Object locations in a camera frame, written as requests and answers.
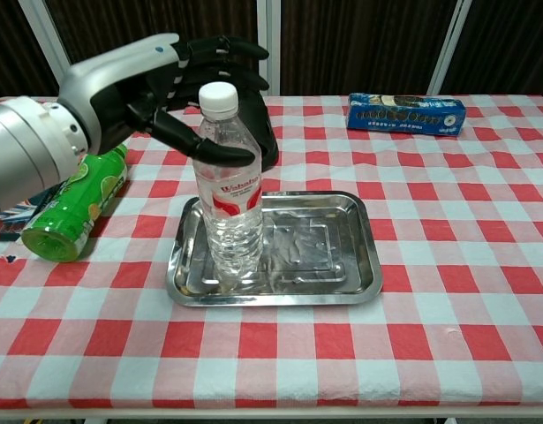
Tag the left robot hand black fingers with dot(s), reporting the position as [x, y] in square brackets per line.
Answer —
[121, 88]

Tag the green plastic drink bottle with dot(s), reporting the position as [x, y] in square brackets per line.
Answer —
[72, 207]

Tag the upright white frame post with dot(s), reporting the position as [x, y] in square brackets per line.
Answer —
[271, 26]

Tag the stainless steel rectangular tray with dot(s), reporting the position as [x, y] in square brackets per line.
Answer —
[315, 247]

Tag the blue cookie box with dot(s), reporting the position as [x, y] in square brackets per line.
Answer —
[403, 115]

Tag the black rubber slipper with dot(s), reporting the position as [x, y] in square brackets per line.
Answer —
[269, 132]

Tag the transparent water bottle white cap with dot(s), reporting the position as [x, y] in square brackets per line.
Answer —
[231, 212]

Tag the red white checkered tablecloth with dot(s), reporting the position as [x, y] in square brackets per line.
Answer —
[386, 335]

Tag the slanted white frame post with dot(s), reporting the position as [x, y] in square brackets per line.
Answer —
[450, 44]
[46, 35]

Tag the dark illustrated flat box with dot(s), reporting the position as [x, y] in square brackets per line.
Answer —
[15, 216]

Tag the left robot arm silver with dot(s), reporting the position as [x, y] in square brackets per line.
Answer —
[28, 150]

